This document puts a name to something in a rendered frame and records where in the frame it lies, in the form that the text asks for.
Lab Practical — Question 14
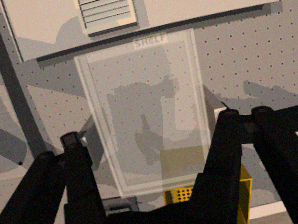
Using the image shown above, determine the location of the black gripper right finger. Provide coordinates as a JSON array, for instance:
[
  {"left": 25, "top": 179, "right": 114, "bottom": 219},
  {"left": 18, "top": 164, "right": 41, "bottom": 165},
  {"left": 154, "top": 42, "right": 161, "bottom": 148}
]
[{"left": 178, "top": 84, "right": 298, "bottom": 224}]

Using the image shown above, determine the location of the black rectangular pad with rg label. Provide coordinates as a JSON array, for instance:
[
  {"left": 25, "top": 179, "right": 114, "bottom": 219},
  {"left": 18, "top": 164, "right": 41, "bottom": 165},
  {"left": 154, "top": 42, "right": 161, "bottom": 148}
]
[{"left": 275, "top": 105, "right": 298, "bottom": 135}]

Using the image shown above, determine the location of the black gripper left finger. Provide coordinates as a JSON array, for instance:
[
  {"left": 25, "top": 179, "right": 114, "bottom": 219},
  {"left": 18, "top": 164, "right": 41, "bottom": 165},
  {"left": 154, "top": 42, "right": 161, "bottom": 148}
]
[{"left": 0, "top": 114, "right": 107, "bottom": 224}]

